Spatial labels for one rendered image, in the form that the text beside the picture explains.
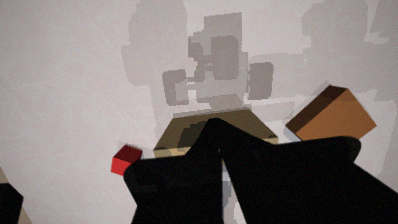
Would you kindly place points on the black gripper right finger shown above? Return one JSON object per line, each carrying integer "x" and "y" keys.
{"x": 255, "y": 166}

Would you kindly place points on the red block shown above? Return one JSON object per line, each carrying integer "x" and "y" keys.
{"x": 123, "y": 158}

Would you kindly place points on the brown square block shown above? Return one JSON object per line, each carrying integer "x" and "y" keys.
{"x": 335, "y": 112}

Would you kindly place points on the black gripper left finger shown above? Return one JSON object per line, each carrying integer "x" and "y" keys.
{"x": 199, "y": 170}

